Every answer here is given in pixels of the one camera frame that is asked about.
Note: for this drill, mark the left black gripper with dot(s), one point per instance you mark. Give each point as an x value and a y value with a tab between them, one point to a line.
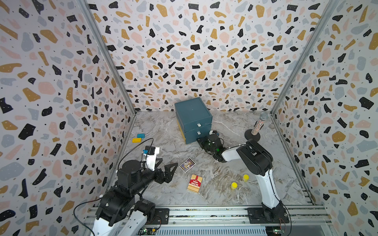
161	178

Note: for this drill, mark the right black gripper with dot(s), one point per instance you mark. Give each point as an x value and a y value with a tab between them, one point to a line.
201	142

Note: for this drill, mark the teal drawer cabinet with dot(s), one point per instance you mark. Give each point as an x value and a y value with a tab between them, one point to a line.
194	119

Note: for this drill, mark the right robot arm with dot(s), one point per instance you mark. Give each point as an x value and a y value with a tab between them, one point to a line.
258	161

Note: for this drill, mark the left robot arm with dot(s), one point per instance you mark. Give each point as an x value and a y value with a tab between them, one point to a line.
122	210

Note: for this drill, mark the yellow paint can left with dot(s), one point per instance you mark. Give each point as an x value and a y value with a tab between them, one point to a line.
234	186

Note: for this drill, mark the yellow paint can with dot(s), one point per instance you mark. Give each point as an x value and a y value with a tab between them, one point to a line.
234	186
246	177

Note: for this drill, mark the yellow paint can right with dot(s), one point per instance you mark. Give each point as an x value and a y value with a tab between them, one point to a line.
246	177

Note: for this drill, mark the purple card pack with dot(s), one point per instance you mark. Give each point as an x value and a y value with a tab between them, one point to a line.
187	165

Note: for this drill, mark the red Texas Hold'em card box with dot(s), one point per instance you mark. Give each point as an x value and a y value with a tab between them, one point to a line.
195	183

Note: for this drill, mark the yellow block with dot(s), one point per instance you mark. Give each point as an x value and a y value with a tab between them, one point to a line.
136	140

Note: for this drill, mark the sprinkle-filled tube on black base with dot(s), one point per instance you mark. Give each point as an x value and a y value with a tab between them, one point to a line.
254	133

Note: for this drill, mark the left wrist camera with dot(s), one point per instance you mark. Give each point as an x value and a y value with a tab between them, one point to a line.
149	157

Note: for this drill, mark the circuit board with wires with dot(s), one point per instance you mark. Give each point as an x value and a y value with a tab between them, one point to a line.
147	231

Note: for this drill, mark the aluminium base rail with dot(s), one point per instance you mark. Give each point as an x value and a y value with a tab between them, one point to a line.
305	220

